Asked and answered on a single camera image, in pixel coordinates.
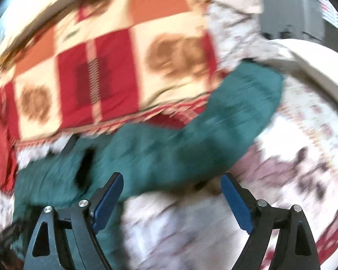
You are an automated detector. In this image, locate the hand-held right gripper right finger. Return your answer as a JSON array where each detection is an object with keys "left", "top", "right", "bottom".
[{"left": 220, "top": 172, "right": 322, "bottom": 270}]

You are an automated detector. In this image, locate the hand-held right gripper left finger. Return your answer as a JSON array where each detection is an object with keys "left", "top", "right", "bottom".
[{"left": 23, "top": 172, "right": 124, "bottom": 270}]

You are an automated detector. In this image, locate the green quilted down jacket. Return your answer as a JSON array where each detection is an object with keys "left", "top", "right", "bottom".
[{"left": 11, "top": 62, "right": 284, "bottom": 270}]

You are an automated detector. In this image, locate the floral red white blanket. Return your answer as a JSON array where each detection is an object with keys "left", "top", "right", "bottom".
[{"left": 0, "top": 76, "right": 338, "bottom": 270}]

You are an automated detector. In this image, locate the red heart ruffled pillow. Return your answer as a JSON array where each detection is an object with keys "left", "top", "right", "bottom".
[{"left": 0, "top": 122, "right": 19, "bottom": 192}]

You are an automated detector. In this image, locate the red cream checkered quilt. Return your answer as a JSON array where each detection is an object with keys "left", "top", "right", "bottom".
[{"left": 0, "top": 0, "right": 228, "bottom": 148}]

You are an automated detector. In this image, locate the white panel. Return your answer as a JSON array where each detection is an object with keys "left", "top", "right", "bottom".
[{"left": 259, "top": 39, "right": 338, "bottom": 113}]

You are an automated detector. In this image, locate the white knitted cloth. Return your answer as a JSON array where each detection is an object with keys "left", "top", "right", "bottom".
[{"left": 206, "top": 0, "right": 265, "bottom": 72}]

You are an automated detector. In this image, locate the grey cabinet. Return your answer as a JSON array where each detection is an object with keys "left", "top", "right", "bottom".
[{"left": 258, "top": 0, "right": 338, "bottom": 41}]

